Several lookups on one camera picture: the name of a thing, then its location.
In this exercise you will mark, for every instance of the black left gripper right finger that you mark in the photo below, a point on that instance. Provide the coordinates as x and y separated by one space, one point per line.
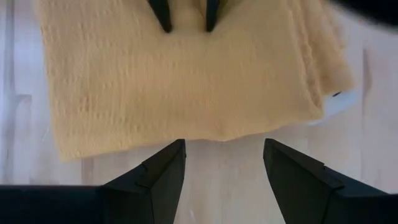
317 202

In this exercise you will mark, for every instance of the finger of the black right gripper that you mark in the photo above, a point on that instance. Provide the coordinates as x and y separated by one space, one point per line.
212 14
161 14

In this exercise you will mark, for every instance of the yellow towel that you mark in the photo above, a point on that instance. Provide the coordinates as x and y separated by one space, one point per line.
186 77

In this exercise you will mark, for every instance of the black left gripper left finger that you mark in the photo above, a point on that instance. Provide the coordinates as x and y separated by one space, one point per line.
133 202

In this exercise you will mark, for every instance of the white tag of yellow towel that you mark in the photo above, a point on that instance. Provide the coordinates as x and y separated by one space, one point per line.
339 104

